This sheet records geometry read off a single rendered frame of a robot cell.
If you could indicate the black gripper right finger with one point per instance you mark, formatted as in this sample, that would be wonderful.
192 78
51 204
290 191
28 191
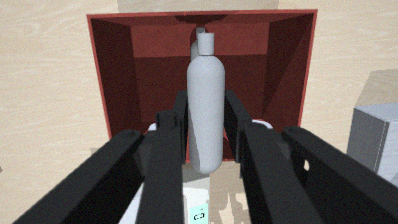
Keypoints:
340 189

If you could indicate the grey gas cylinder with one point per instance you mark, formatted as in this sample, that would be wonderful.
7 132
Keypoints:
206 98
194 46

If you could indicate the dark red open box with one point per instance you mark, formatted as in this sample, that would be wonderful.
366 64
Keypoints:
141 61

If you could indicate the white digital scale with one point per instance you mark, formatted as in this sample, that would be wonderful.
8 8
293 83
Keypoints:
196 192

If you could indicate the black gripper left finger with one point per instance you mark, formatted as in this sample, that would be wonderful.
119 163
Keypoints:
94 193

